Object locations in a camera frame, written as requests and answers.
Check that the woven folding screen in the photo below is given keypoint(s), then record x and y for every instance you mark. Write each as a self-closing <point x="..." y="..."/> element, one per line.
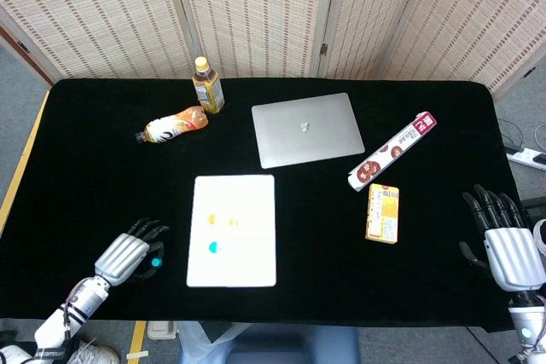
<point x="256" y="10"/>

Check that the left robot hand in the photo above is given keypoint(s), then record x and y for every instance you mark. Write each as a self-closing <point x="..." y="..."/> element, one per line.
<point x="121" y="257"/>

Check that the blue padded seat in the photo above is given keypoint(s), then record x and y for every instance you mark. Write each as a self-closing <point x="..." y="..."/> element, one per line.
<point x="273" y="349"/>

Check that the yellow food box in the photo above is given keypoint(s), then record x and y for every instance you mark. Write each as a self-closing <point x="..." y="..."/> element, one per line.
<point x="382" y="215"/>

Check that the metal screen hinge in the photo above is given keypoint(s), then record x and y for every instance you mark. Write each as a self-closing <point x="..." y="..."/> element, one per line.
<point x="323" y="49"/>

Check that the yellow cap tea bottle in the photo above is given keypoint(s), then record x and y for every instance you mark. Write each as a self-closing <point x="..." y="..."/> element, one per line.
<point x="209" y="91"/>

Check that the orange drink bottle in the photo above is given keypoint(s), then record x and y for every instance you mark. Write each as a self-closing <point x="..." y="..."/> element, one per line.
<point x="175" y="125"/>

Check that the silver closed laptop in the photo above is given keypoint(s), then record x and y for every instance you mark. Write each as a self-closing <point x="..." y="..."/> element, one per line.
<point x="307" y="129"/>

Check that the long white cookie box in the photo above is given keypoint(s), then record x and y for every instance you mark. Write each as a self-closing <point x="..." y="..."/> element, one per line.
<point x="384" y="155"/>

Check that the cyan round token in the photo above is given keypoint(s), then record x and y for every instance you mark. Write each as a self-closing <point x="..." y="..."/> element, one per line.
<point x="213" y="247"/>
<point x="156" y="262"/>

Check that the black tablecloth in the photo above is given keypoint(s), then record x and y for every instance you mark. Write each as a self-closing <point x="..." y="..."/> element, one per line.
<point x="320" y="274"/>

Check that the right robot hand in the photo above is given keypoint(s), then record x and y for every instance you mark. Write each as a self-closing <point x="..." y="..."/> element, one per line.
<point x="512" y="257"/>

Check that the white magnetic board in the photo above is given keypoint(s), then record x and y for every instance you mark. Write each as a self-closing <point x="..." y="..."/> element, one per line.
<point x="247" y="261"/>

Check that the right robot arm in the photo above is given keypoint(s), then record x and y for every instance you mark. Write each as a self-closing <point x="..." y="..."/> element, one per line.
<point x="526" y="321"/>

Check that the white power strip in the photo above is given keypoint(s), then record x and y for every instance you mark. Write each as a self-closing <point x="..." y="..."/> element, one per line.
<point x="529" y="157"/>

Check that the white floor box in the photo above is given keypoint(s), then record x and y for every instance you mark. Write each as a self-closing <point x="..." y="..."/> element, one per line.
<point x="162" y="331"/>

